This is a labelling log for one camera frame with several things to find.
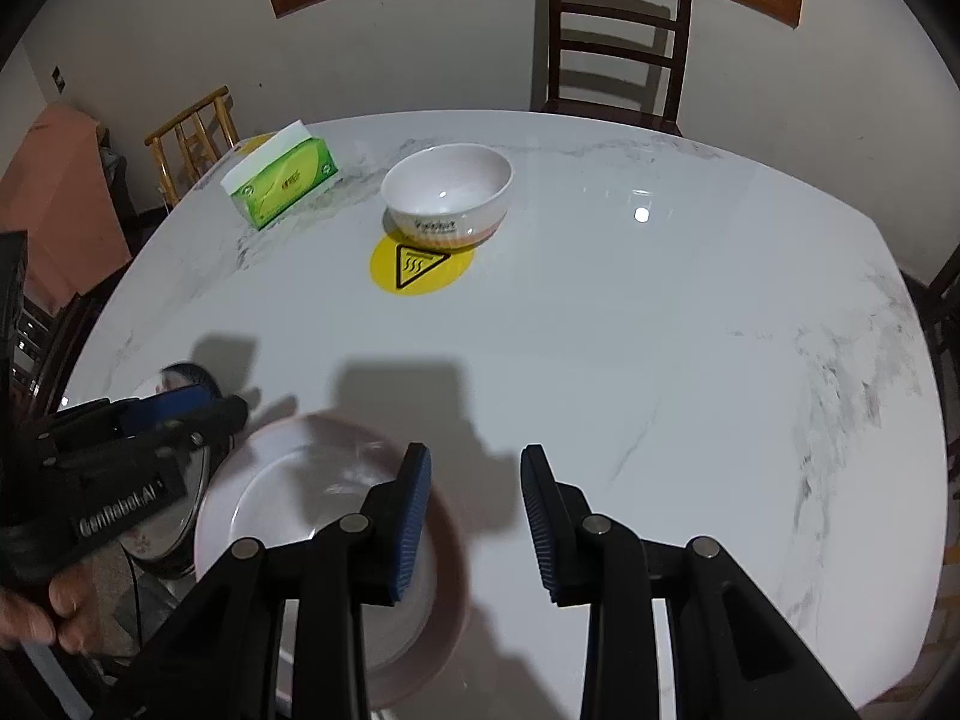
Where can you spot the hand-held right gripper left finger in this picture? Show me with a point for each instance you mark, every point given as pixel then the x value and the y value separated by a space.
pixel 412 525

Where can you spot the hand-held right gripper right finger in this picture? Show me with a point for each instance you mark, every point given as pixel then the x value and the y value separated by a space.
pixel 538 525

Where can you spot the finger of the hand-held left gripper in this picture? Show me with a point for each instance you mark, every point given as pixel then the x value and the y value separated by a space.
pixel 165 403
pixel 214 420

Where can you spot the blue floral plate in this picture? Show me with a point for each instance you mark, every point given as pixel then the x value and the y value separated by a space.
pixel 187 540

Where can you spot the person's left hand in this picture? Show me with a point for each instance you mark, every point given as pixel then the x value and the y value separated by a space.
pixel 67 607

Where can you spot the dark wooden chair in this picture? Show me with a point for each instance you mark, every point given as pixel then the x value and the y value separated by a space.
pixel 45 345
pixel 615 45
pixel 941 360

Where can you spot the green tissue pack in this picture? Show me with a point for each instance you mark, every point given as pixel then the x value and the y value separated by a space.
pixel 285 180

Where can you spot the yellow round warning sticker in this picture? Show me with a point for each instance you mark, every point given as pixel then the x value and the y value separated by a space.
pixel 420 270

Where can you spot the bamboo chair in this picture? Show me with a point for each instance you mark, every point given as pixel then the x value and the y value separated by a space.
pixel 191 142

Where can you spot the white bowl with pink base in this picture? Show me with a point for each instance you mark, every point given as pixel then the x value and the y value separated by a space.
pixel 450 195

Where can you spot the wall switch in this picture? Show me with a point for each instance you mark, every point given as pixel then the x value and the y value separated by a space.
pixel 58 80

